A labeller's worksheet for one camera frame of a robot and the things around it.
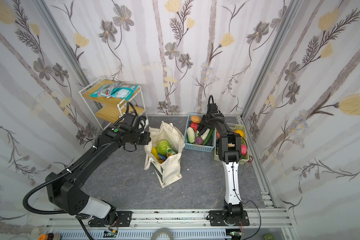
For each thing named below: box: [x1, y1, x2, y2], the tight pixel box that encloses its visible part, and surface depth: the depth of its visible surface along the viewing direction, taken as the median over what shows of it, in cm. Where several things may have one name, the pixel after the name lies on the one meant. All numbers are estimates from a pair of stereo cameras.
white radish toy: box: [187, 127, 196, 144], surface depth 106 cm
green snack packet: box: [166, 148, 177, 157], surface depth 87 cm
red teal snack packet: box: [89, 81, 123, 98], surface depth 84 cm
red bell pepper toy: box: [190, 122, 198, 132], surface depth 110 cm
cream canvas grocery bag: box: [143, 120, 185, 188], surface depth 85 cm
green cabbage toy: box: [156, 139, 171, 156], surface depth 93 cm
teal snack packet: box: [111, 84, 139, 101], surface depth 83 cm
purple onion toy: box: [195, 136, 203, 145], surface depth 100 cm
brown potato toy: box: [190, 115, 202, 124], surface depth 111 cm
